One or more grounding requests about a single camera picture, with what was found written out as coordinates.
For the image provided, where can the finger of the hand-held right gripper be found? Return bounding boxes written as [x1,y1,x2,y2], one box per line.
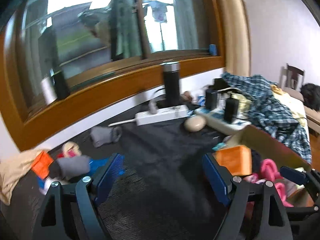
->
[279,166,320,205]

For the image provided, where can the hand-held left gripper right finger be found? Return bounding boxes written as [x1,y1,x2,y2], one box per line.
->
[202,152,292,240]

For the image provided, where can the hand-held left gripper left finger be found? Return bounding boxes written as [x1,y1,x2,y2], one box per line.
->
[32,152,125,240]

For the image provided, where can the pink knotted foam tube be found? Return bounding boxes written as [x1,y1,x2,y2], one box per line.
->
[273,182,295,207]
[259,158,283,181]

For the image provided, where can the yellow brick-shaped box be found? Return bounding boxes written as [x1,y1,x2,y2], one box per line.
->
[214,144,253,177]

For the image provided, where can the cardboard box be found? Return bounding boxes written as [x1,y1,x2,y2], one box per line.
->
[224,124,316,207]

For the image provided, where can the leopard print fuzzy sock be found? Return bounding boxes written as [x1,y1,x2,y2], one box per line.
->
[243,173,266,185]

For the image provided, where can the black fuzzy sock ball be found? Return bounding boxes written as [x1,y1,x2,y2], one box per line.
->
[251,149,262,175]

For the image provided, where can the long blue packet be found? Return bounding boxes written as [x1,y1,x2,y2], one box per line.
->
[88,154,126,176]

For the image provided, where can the dark grey rolled sock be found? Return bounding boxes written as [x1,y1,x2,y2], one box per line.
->
[48,154,91,181]

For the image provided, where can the cream and pink sock ball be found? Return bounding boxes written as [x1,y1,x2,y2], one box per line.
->
[61,141,82,160]

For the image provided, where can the black dotted blanket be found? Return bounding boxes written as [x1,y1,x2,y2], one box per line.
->
[0,155,225,240]

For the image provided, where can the white oval pebble-shaped object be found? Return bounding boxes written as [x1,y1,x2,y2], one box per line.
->
[184,116,207,133]

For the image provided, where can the dark grey cloth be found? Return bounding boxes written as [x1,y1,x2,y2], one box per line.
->
[82,115,238,180]

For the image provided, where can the white crumpled tissue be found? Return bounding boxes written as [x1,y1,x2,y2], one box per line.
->
[43,178,55,193]

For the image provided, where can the blue plaid cloth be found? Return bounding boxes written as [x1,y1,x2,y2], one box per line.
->
[222,72,312,163]

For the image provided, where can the small blue packet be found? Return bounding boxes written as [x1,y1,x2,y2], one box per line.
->
[37,175,48,193]

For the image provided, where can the yellow cloth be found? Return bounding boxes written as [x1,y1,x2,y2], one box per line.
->
[271,84,307,128]

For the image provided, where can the short white power strip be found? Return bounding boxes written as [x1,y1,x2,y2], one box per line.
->
[134,104,190,127]

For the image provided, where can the white plug adapter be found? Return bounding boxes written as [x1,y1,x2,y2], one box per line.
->
[148,99,160,115]

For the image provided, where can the black fluffy object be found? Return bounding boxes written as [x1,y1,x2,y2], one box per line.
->
[299,82,320,111]

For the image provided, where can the cream cloth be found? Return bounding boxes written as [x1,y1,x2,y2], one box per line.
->
[0,148,46,206]

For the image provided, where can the wooden chair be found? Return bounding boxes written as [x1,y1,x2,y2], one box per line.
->
[278,63,306,91]

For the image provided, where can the black cylinder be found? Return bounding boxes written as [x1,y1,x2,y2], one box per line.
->
[53,71,71,101]

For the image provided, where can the black thermos flask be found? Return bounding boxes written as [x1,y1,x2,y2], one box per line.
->
[159,61,181,106]

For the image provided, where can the white cylinder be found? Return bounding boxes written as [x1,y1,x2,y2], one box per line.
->
[41,76,57,105]

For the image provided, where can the beige curtain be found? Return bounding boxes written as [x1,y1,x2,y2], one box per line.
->
[217,0,251,78]

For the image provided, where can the wooden window frame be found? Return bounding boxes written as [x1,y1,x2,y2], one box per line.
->
[0,0,227,152]

